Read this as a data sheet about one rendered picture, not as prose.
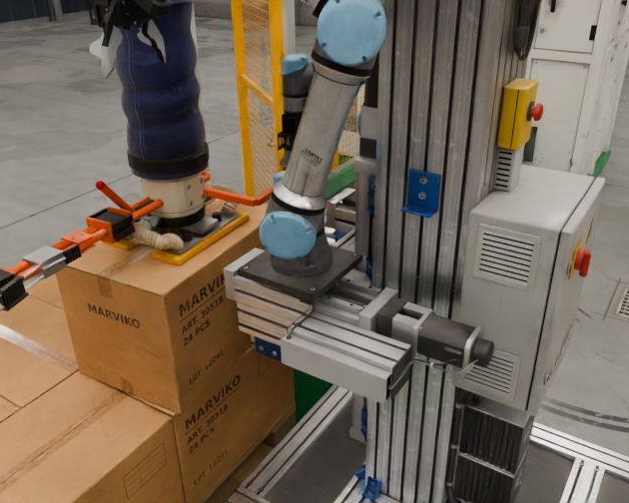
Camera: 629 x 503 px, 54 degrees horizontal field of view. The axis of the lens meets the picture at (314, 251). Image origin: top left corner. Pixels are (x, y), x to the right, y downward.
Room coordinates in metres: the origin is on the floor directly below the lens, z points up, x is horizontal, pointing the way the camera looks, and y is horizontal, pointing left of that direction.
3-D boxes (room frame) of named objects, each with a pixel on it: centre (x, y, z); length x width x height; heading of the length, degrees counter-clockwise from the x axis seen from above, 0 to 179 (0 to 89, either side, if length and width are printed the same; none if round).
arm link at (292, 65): (1.81, 0.04, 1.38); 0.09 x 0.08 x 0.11; 104
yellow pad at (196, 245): (1.65, 0.33, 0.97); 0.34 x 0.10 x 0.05; 151
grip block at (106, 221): (1.48, 0.53, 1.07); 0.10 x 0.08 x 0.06; 61
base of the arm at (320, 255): (1.33, 0.03, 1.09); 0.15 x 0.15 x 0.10
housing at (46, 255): (1.29, 0.64, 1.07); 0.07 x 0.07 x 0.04; 61
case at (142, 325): (1.69, 0.41, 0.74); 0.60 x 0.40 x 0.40; 151
